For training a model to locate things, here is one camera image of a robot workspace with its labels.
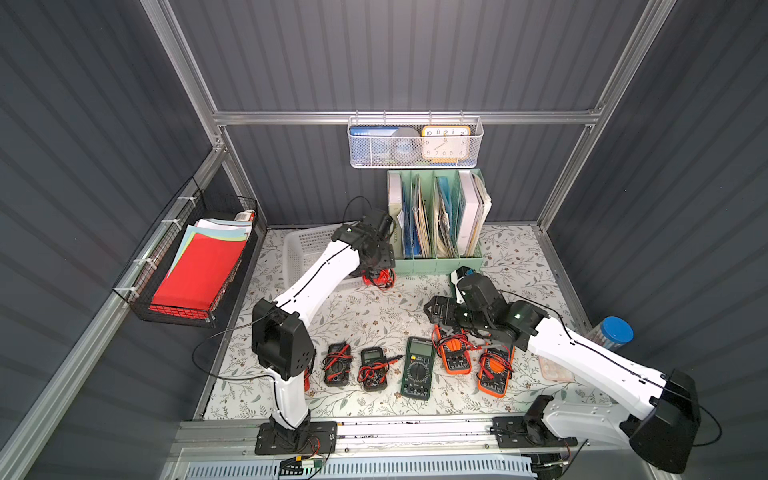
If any red multimeter with leads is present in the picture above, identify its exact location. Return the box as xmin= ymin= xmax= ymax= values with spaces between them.
xmin=362 ymin=269 xmax=396 ymax=291

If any orange multimeter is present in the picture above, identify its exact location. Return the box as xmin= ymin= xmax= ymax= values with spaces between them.
xmin=477 ymin=346 xmax=515 ymax=398
xmin=432 ymin=325 xmax=480 ymax=375

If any white plastic basket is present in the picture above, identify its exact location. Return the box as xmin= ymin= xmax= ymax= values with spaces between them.
xmin=283 ymin=224 xmax=340 ymax=289

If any green multimeter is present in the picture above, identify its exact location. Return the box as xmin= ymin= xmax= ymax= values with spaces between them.
xmin=450 ymin=266 xmax=474 ymax=285
xmin=400 ymin=336 xmax=435 ymax=401

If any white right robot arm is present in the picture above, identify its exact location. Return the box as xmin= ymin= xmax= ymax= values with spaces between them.
xmin=424 ymin=272 xmax=702 ymax=474

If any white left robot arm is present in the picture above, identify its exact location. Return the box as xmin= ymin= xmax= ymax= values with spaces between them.
xmin=251 ymin=209 xmax=394 ymax=432

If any blue box in basket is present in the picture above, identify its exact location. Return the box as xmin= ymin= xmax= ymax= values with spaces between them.
xmin=348 ymin=126 xmax=397 ymax=168

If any small black multimeter right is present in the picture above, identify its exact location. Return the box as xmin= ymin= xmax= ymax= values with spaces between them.
xmin=357 ymin=346 xmax=403 ymax=392

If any small black multimeter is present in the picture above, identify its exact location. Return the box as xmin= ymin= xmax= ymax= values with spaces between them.
xmin=322 ymin=341 xmax=352 ymax=387
xmin=357 ymin=346 xmax=403 ymax=392

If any small black multimeter left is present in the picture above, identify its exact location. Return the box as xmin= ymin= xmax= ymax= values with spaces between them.
xmin=322 ymin=341 xmax=352 ymax=387

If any green file organizer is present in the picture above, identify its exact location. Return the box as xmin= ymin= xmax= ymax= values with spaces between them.
xmin=387 ymin=169 xmax=492 ymax=276

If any grey tape roll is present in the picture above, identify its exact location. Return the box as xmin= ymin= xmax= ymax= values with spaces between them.
xmin=390 ymin=127 xmax=422 ymax=165

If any pink calculator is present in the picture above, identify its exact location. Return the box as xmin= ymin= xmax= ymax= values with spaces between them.
xmin=538 ymin=357 xmax=575 ymax=383

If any yellow alarm clock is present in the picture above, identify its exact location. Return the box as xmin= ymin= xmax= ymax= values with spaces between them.
xmin=421 ymin=125 xmax=472 ymax=161

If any blue lid jar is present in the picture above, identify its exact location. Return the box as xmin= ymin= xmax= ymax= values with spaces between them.
xmin=586 ymin=316 xmax=634 ymax=351

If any red paper folder stack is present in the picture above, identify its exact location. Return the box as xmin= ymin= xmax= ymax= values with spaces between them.
xmin=149 ymin=218 xmax=252 ymax=320

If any white wire wall basket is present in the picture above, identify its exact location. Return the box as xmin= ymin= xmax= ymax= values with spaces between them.
xmin=347 ymin=114 xmax=484 ymax=170

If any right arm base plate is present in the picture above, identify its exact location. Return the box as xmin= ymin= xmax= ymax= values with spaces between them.
xmin=489 ymin=395 xmax=578 ymax=449

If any white perforated cable duct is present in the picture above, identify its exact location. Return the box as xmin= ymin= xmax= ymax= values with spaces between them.
xmin=174 ymin=454 xmax=537 ymax=479

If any black wire wall basket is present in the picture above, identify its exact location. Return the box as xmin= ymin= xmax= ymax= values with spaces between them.
xmin=113 ymin=181 xmax=258 ymax=328

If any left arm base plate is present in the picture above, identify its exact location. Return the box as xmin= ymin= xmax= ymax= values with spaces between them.
xmin=254 ymin=420 xmax=338 ymax=456

